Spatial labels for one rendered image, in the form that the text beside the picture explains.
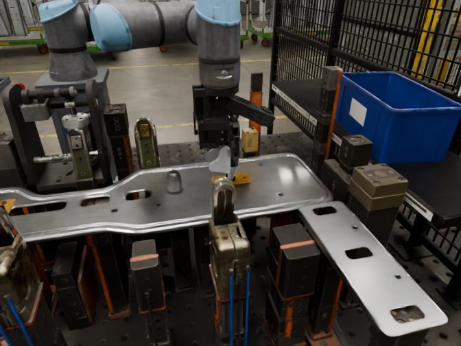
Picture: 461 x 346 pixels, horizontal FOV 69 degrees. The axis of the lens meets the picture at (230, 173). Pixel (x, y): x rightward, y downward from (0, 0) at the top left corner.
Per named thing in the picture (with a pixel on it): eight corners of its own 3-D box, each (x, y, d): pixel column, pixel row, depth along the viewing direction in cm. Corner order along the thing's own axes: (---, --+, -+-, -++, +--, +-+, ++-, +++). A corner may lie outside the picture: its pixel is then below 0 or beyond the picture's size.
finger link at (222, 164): (208, 183, 73) (205, 144, 69) (234, 180, 74) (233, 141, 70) (210, 190, 70) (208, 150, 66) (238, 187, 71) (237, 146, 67)
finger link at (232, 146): (226, 160, 72) (224, 121, 68) (233, 160, 72) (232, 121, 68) (231, 170, 68) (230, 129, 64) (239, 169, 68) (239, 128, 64)
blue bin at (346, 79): (379, 165, 76) (393, 110, 69) (331, 115, 102) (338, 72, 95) (447, 161, 77) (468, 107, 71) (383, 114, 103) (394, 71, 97)
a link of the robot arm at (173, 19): (142, -1, 64) (166, 3, 56) (194, -3, 69) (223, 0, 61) (147, 42, 68) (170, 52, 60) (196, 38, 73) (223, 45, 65)
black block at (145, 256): (145, 384, 67) (120, 282, 52) (143, 335, 76) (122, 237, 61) (184, 374, 69) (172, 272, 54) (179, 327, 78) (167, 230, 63)
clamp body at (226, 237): (213, 388, 66) (206, 260, 49) (202, 334, 76) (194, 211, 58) (256, 377, 68) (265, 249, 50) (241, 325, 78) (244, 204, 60)
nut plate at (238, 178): (214, 187, 72) (214, 182, 72) (210, 178, 76) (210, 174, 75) (251, 182, 74) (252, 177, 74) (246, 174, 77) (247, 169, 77)
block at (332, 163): (328, 279, 90) (348, 184, 74) (309, 248, 100) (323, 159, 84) (338, 277, 90) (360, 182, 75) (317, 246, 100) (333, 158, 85)
